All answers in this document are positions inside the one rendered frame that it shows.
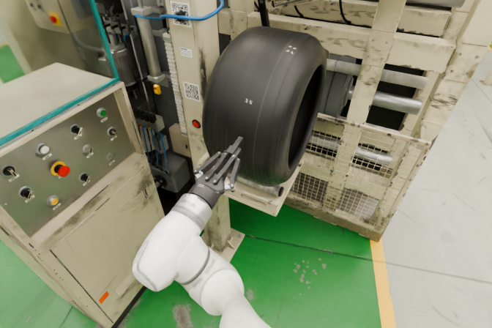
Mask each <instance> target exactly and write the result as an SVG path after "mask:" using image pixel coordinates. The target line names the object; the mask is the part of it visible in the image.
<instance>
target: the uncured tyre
mask: <svg viewBox="0 0 492 328"><path fill-rule="evenodd" d="M250 32H252V33H250ZM254 33H257V34H254ZM262 34H265V35H262ZM267 35H268V36H267ZM288 45H293V46H295V47H297V48H298V49H297V51H296V53H295V54H294V56H292V55H291V54H289V53H284V52H285V50H286V49H287V47H288ZM326 71H327V54H326V51H325V50H324V48H323V47H322V45H321V43H320V42H319V41H318V39H317V38H316V37H314V36H312V35H310V34H308V33H303V32H298V31H290V30H285V29H276V28H272V27H267V26H257V27H252V28H249V29H246V30H244V31H243V32H242V33H241V34H239V35H238V36H237V37H236V38H235V39H234V40H232V41H231V42H230V43H229V44H228V45H227V47H226V48H225V49H224V51H223V52H222V53H221V55H220V57H219V59H218V60H217V63H216V65H215V67H214V69H213V71H212V74H211V76H210V79H209V82H208V86H207V88H206V94H205V98H204V106H203V112H202V132H203V137H204V143H205V145H206V149H207V151H208V153H209V156H210V158H211V157H212V156H214V155H215V154H216V153H217V152H221V153H223V151H224V150H227V149H228V147H229V146H230V145H232V146H233V145H234V143H235V141H236V140H237V138H238V137H239V136H240V137H243V138H244V146H243V147H242V148H241V150H242V153H241V154H240V156H239V157H238V158H239V159H240V162H241V166H240V169H239V173H238V177H240V178H243V179H246V180H248V181H250V182H253V183H256V184H258V185H261V186H264V187H275V186H277V185H280V184H282V183H284V182H287V181H288V180H289V179H290V178H291V176H292V175H293V173H294V172H295V170H296V169H297V166H298V165H299V162H300V160H301V159H302V156H303V154H304V152H305V149H306V147H307V144H308V141H309V140H310V136H311V134H312V131H313V128H314V125H315V122H316V118H317V115H318V110H319V107H320V104H321V98H322V94H323V90H324V82H325V77H326ZM245 96H246V97H252V98H255V99H254V102H253V107H251V106H248V105H243V102H244V100H245Z"/></svg>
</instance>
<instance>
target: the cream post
mask: <svg viewBox="0 0 492 328"><path fill-rule="evenodd" d="M170 1H177V2H183V3H188V4H189V8H190V16H193V17H202V16H205V15H208V14H209V13H211V12H213V11H215V10H216V9H217V3H216V0H165V5H166V9H167V14H170V15H172V11H171V3H170ZM168 22H169V27H170V32H171V39H172V44H173V49H174V57H175V62H176V70H177V74H178V79H179V87H180V92H181V96H182V104H183V109H184V117H185V121H186V126H187V134H188V138H189V143H190V151H191V156H192V161H193V169H194V170H195V169H197V162H198V161H199V160H200V159H201V158H202V157H203V156H204V155H205V154H206V153H207V152H208V151H207V149H206V145H205V143H204V137H203V132H202V112H203V106H204V98H205V94H206V88H207V86H208V82H209V79H210V76H211V74H212V71H213V69H214V67H215V65H216V63H217V60H218V59H219V57H220V50H219V38H218V26H217V14H216V15H214V16H212V17H210V18H208V19H206V20H200V21H197V20H192V21H191V26H192V28H190V27H186V26H179V25H174V22H173V18H169V19H168ZM180 48H186V49H190V50H192V56H193V57H192V58H191V57H188V56H182V55H181V50H180ZM183 81H185V82H188V83H193V84H196V85H198V87H199V93H200V99H201V101H200V102H199V101H196V100H191V99H188V98H186V97H185V91H184V85H183ZM194 121H197V122H198V123H199V124H200V126H199V127H195V126H194V125H193V122H194ZM204 233H205V238H206V245H207V246H209V247H211V246H212V244H213V245H214V248H215V250H217V251H219V252H221V253H222V252H223V251H224V249H225V248H226V246H227V244H226V241H227V240H228V241H230V239H231V226H230V214H229V202H228V197H227V196H224V195H221V196H220V197H219V199H218V201H217V203H216V204H215V206H214V207H213V209H212V216H211V217H210V219H209V220H208V222H207V223H206V225H205V226H204Z"/></svg>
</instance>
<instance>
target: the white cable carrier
mask: <svg viewBox="0 0 492 328"><path fill-rule="evenodd" d="M170 33H171V32H170V31H169V32H168V33H167V32H166V33H164V34H163V36H164V37H167V38H171V35H170ZM164 41H165V40H164ZM165 45H166V47H165V49H166V50H167V51H166V53H167V58H168V62H169V63H168V65H169V66H170V67H169V69H170V73H171V77H172V78H171V80H172V84H173V85H172V87H173V90H174V97H175V101H176V106H177V108H176V109H177V110H178V111H177V113H178V116H179V122H180V123H179V124H180V127H181V132H184V133H187V126H186V121H185V115H184V114H185V113H184V109H183V104H182V96H181V92H180V87H179V79H178V74H177V70H176V63H175V59H174V58H175V57H174V52H173V47H172V46H173V44H172V42H169V41H165Z"/></svg>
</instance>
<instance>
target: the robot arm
mask: <svg viewBox="0 0 492 328"><path fill-rule="evenodd" d="M243 146H244V138H243V137H240V136H239V137H238V138H237V140H236V141H235V143H234V145H233V146H232V145H230V146H229V147H228V149H227V150H224V151H223V153H221V152H217V153H216V154H215V155H214V156H212V157H211V158H210V159H209V160H208V161H206V162H205V163H204V164H203V165H202V166H201V167H200V168H197V169H195V170H194V171H193V173H194V175H195V178H197V179H196V183H195V184H194V185H193V186H192V187H191V189H190V190H189V192H188V193H185V194H184V195H182V197H181V198H180V199H179V200H178V202H177V203H176V205H175V206H174V207H173V208H172V209H171V211H170V212H169V213H168V214H167V215H166V216H165V217H164V218H163V219H162V220H161V221H160V222H159V223H158V224H157V225H156V226H155V227H154V228H153V229H152V231H151V232H150V234H149V235H148V237H147V238H146V240H145V241H144V243H143V244H142V246H141V248H140V250H139V251H138V253H137V255H136V257H135V260H134V262H133V265H132V271H133V274H134V276H135V278H136V279H137V280H138V282H140V283H141V284H142V285H144V286H146V287H147V288H149V289H151V290H153V291H160V290H162V289H164V288H166V287H167V286H169V285H171V284H172V282H173V281H174V280H175V281H177V282H178V283H180V284H181V285H182V286H183V287H184V289H185V290H186V291H187V292H188V293H189V295H190V297H191V298H192V299H193V300H195V301H196V302H197V303H198V304H199V305H200V306H201V307H202V308H203V309H204V310H205V311H206V312H207V313H209V314H211V315H213V316H220V315H222V318H221V320H220V327H219V328H271V327H270V326H268V325H267V324H266V323H265V322H264V321H263V320H262V319H261V318H260V317H259V316H258V315H257V313H256V312H255V311H254V309H253V308H252V306H251V305H250V303H249V302H248V301H247V299H246V298H245V296H244V292H245V291H244V285H243V282H242V279H241V277H240V276H239V273H238V272H237V271H236V269H235V268H234V267H233V266H232V265H231V264H230V263H229V262H228V261H227V260H226V259H224V257H222V256H220V255H219V254H218V253H216V252H215V251H213V250H212V249H210V248H209V247H207V246H206V244H205V243H204V241H203V240H202V238H201V237H200V236H199V235H200V233H201V232H202V231H203V229H204V226H205V225H206V223H207V222H208V220H209V219H210V217H211V216H212V209H213V207H214V206H215V204H216V203H217V201H218V199H219V197H220V196H221V195H222V194H224V192H225V191H229V190H230V191H231V192H232V193H233V192H235V182H236V178H237V176H238V173H239V169H240V166H241V162H240V159H239V158H238V157H239V156H240V154H241V153H242V150H241V148H242V147H243ZM228 158H229V160H228ZM227 160H228V162H227ZM224 165H225V166H224ZM213 166H214V167H213ZM223 166H224V167H223ZM212 167H213V168H212ZM211 168H212V169H211ZM222 168H223V169H222ZM232 168H233V170H232V172H231V176H230V179H229V182H228V183H227V185H226V186H225V184H224V181H225V179H226V177H227V175H228V173H229V172H230V170H231V169H232ZM210 169H211V170H210ZM221 169H222V171H220V170H221ZM209 170H210V171H209ZM208 171H209V173H207V174H206V172H208Z"/></svg>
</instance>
